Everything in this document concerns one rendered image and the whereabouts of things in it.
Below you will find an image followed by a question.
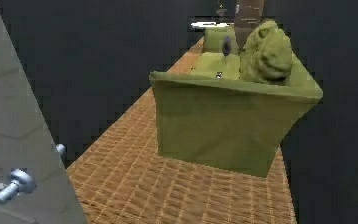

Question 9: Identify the white table top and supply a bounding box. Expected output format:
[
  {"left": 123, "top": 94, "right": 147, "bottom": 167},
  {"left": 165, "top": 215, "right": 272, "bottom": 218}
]
[{"left": 190, "top": 21, "right": 230, "bottom": 29}]

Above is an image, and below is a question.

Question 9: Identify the green sofa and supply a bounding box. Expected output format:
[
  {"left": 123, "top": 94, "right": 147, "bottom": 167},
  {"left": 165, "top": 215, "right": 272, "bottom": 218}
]
[{"left": 148, "top": 25, "right": 324, "bottom": 178}]

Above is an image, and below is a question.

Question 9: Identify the silver door handle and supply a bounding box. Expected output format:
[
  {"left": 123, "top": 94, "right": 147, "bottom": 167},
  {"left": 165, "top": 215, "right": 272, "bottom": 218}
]
[
  {"left": 55, "top": 143, "right": 67, "bottom": 158},
  {"left": 0, "top": 168, "right": 37, "bottom": 204}
]

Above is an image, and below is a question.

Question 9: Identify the grey room door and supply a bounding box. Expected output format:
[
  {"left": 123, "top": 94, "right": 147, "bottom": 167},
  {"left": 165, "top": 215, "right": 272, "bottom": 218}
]
[{"left": 0, "top": 0, "right": 89, "bottom": 224}]

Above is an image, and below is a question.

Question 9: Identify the dark purple oval object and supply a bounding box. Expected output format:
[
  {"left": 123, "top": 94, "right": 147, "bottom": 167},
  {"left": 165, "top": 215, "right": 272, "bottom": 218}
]
[{"left": 222, "top": 35, "right": 232, "bottom": 58}]

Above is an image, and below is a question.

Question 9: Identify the green sofa cushion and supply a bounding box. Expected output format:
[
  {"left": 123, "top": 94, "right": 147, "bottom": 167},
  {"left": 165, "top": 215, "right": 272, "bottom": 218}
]
[{"left": 239, "top": 19, "right": 294, "bottom": 86}]

